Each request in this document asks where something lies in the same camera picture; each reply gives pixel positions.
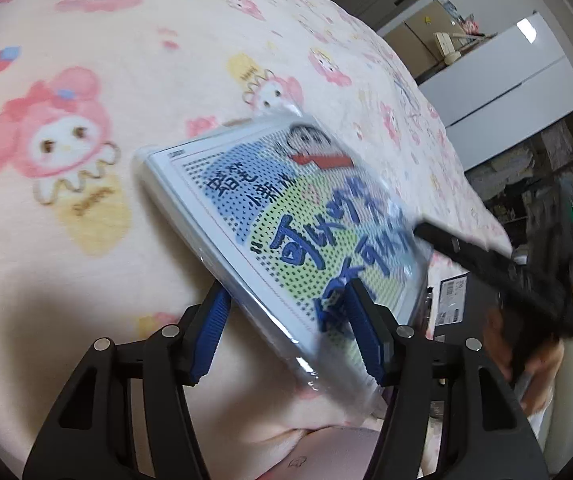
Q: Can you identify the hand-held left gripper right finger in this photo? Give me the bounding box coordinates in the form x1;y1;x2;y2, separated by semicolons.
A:
344;280;550;480

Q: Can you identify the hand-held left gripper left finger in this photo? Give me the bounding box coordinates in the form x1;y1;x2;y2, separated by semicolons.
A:
22;287;232;480

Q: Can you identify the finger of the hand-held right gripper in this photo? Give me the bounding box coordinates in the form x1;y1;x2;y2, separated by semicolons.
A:
413;217;573;336

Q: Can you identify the black cardboard box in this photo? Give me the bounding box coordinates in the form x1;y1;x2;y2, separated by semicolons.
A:
419;265;502;351

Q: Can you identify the cartoon print packet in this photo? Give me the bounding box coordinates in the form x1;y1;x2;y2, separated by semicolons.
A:
134;110;430;413

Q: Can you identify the person's right hand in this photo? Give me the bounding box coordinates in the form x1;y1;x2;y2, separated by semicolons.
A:
484;305;565;413

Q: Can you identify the dark cluttered shelf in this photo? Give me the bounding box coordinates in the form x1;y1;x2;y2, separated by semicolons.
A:
467;110;573;241

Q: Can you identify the pink cartoon printed blanket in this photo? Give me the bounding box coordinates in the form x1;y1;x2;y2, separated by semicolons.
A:
0;0;512;480

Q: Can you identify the white cabinet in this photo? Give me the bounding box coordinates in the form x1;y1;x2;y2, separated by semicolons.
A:
417;10;573;173

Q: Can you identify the brown cardboard box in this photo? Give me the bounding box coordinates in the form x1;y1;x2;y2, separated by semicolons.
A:
384;0;462;78

